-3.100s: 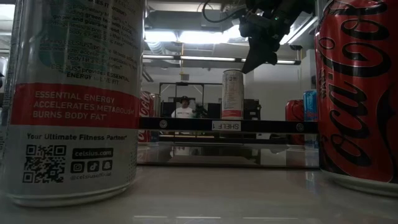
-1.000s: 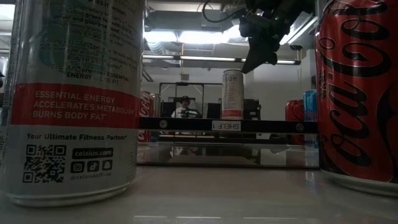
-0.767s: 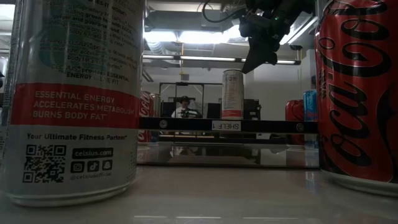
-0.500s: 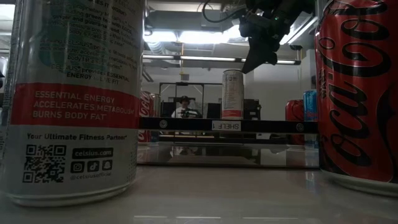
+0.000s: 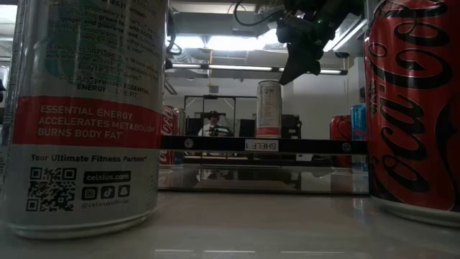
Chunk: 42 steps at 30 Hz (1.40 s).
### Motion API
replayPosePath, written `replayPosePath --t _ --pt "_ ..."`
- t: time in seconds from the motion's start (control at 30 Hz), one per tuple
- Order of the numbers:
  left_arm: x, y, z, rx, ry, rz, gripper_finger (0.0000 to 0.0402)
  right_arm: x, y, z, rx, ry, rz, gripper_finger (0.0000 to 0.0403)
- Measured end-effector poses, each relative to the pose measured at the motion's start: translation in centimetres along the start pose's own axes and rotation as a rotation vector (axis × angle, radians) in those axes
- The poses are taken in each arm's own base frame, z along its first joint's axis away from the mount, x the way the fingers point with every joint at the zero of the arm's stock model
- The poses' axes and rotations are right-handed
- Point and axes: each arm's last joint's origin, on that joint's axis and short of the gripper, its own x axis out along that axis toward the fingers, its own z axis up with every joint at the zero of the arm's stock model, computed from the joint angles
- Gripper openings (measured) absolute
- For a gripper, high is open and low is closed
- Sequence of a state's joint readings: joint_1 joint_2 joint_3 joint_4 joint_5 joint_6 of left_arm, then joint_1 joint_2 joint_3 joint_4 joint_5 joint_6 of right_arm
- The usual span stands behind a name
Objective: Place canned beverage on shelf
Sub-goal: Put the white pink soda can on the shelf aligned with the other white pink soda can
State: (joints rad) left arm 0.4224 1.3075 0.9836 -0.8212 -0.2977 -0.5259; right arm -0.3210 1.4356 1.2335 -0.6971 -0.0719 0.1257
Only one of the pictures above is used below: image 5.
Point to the red Coca-Cola can white script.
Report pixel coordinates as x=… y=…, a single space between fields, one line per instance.
x=167 y=118

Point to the white Celsius can black lid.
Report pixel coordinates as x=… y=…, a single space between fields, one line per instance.
x=82 y=144
x=269 y=111

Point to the small grey wall box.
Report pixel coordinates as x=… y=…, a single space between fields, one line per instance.
x=213 y=89

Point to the black cabinet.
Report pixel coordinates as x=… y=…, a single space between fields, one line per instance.
x=292 y=126

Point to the black monitor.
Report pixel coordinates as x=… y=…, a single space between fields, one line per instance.
x=194 y=126
x=247 y=127

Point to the wooden tray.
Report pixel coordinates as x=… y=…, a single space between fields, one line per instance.
x=215 y=144

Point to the person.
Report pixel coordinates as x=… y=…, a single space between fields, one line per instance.
x=213 y=130

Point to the bright ceiling light panel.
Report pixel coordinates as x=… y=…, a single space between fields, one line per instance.
x=230 y=43

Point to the ceiling strip light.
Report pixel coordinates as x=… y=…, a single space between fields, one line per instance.
x=330 y=72
x=233 y=67
x=345 y=36

